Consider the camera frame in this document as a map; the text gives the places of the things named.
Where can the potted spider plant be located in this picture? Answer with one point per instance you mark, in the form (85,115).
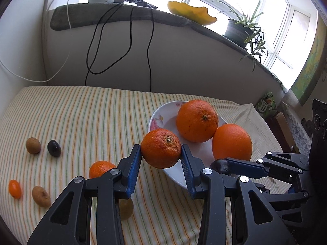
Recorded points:
(236,32)

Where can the striped tablecloth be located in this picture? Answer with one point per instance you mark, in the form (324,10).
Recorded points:
(89,120)

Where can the white lace cloth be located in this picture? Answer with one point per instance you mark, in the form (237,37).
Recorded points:
(296,127)

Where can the wall map poster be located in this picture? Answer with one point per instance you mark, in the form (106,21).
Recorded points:
(311,69)

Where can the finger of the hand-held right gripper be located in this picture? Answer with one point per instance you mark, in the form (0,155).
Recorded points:
(245,168)
(288,197)

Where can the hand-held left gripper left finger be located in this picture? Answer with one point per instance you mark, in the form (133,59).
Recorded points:
(132,173)

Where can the large dimpled orange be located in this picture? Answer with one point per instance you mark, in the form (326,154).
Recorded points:
(196,122)

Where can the grey windowsill cloth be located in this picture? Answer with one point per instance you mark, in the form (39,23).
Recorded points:
(84,15)

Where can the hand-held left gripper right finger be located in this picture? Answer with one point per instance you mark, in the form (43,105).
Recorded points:
(190,176)

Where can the brown cardboard box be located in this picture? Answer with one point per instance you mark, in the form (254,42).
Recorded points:
(282,127)

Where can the white window frame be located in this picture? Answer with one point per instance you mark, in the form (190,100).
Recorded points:
(301,3)

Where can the floral white plate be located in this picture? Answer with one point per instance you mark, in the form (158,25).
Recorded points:
(167,121)

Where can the dark plum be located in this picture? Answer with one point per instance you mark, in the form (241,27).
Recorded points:
(54,148)
(219,167)

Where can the yellow bowl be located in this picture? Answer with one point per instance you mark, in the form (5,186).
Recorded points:
(191,12)

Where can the small brown kiwi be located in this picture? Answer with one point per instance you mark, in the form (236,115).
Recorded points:
(40,196)
(33,145)

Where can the large smooth orange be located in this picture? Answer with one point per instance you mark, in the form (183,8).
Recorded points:
(231,143)

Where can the large greenish kiwi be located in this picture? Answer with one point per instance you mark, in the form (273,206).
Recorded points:
(127,209)

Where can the green snack bag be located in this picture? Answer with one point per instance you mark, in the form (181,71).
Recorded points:
(265,104)

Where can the orange kumquat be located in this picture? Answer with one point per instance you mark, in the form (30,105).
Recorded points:
(15,189)

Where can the small mandarin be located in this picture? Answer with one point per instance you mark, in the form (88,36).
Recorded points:
(98,169)
(161,148)

